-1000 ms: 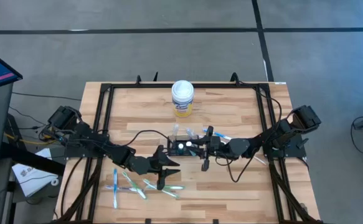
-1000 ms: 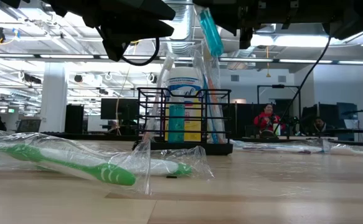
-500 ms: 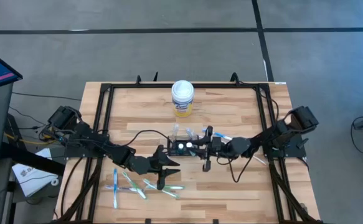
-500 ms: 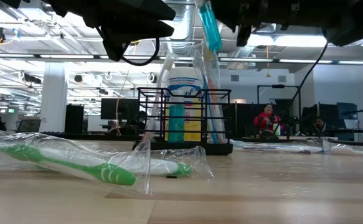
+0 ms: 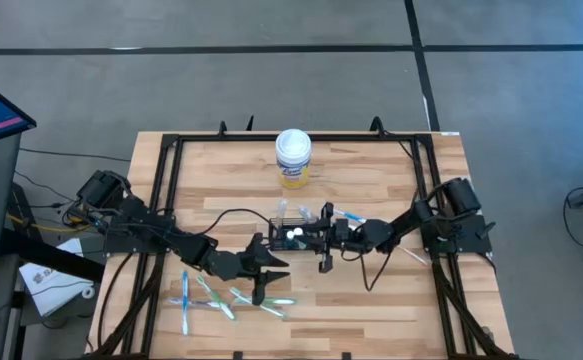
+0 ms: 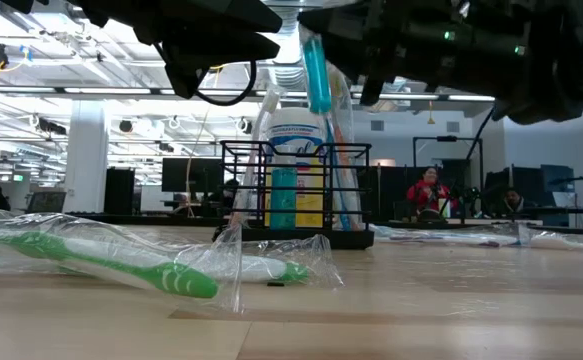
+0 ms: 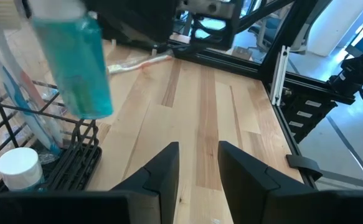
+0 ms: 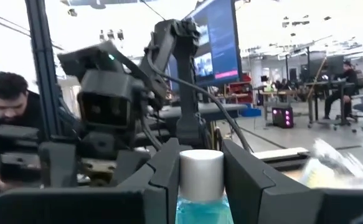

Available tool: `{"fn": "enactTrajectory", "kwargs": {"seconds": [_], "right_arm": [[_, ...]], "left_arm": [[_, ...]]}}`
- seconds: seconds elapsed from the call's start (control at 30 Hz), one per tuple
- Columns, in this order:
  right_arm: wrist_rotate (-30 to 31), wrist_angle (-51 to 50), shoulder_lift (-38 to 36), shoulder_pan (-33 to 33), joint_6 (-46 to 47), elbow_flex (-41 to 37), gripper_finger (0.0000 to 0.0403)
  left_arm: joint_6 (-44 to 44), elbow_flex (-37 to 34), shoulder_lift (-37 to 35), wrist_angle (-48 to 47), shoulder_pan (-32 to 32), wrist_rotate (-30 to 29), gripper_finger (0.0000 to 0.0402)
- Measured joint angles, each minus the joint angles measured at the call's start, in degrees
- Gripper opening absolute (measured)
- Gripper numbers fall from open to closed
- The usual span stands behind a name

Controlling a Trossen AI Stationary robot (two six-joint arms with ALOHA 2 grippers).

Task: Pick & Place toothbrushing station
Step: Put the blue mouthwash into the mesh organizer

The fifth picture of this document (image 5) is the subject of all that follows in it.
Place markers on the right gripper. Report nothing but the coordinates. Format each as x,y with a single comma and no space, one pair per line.
348,235

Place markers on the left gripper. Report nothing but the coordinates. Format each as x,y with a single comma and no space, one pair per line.
246,265

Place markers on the teal mouthwash bottle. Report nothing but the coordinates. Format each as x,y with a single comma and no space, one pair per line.
289,234
298,231

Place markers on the blue toothbrush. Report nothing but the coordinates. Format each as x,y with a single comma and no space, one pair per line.
185,290
353,216
308,215

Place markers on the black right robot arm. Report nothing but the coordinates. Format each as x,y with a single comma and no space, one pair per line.
421,215

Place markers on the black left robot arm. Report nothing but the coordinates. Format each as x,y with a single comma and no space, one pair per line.
146,225

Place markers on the white-lidded wipes canister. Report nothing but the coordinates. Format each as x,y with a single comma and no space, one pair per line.
293,150

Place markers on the black stand beam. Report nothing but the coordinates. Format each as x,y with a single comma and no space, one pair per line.
51,255

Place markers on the white box on floor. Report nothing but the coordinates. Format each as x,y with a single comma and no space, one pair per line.
46,285

